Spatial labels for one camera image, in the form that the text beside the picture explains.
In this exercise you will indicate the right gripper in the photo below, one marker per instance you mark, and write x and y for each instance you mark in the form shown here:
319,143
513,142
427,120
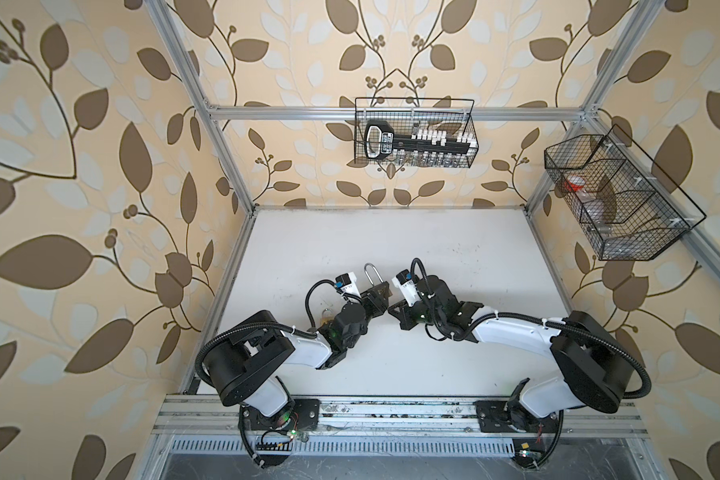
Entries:
402,314

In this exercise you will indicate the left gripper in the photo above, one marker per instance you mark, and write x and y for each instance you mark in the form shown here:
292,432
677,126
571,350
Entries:
374,302

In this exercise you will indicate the large brass padlock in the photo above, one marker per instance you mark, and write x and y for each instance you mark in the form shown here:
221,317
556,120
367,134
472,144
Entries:
374,277

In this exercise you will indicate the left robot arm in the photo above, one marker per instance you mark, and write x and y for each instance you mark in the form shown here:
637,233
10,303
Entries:
241,363

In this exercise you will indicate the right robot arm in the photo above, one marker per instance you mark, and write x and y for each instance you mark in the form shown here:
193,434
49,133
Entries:
591,368

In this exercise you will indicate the black socket set holder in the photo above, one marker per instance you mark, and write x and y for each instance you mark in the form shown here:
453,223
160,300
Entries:
380,140

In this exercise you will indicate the red capped jar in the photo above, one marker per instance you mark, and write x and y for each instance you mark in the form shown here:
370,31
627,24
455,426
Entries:
573,184

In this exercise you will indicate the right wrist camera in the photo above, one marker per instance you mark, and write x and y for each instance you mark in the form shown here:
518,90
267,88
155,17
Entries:
404,281

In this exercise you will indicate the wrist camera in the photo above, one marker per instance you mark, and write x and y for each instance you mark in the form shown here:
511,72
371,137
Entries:
404,281
347,284

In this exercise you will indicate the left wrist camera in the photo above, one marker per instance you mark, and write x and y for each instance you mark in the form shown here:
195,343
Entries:
347,284

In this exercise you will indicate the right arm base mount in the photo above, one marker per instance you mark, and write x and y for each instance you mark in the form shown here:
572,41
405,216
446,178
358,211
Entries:
496,416

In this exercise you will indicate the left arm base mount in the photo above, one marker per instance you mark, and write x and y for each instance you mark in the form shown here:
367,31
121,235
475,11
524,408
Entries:
300,414

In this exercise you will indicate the back wire basket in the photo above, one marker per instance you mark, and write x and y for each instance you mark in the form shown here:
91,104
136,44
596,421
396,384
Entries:
453,115

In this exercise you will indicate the wire basket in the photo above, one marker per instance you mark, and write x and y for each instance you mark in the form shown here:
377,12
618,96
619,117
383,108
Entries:
453,115
633,207

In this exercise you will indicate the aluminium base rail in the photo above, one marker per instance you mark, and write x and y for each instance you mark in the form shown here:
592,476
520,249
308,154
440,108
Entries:
394,416

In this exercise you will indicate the right wire basket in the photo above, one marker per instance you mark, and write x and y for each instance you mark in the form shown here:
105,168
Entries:
633,207

